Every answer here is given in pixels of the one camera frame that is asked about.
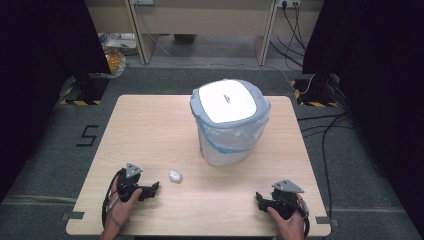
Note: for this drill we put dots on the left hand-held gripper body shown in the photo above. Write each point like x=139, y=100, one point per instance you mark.
x=126, y=186

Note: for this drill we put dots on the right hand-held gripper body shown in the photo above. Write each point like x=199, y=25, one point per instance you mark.
x=286, y=203

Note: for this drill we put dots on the white paper ball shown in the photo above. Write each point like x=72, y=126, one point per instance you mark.
x=175, y=176

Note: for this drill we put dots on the white trash can grey lid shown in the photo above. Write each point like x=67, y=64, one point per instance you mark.
x=226, y=100

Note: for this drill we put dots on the person's right hand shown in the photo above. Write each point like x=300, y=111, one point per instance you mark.
x=291, y=228

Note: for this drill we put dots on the person's left hand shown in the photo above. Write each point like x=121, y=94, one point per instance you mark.
x=120, y=213

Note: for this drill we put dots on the clear plastic bin liner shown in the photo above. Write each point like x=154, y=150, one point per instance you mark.
x=233, y=138

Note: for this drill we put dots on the yellow black hazard tape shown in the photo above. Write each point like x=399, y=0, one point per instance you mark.
x=316, y=104
x=80, y=102

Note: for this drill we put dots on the black stand base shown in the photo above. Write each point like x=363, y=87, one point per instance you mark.
x=316, y=88
x=89, y=87

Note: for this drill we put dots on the clear bag with yellow contents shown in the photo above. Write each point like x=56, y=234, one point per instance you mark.
x=115, y=63

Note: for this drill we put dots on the pile of white packets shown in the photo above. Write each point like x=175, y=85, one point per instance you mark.
x=120, y=42

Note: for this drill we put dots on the black curtain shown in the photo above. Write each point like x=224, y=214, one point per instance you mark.
x=40, y=66
x=380, y=83

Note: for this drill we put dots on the white wall socket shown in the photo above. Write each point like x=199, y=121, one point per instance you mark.
x=288, y=2

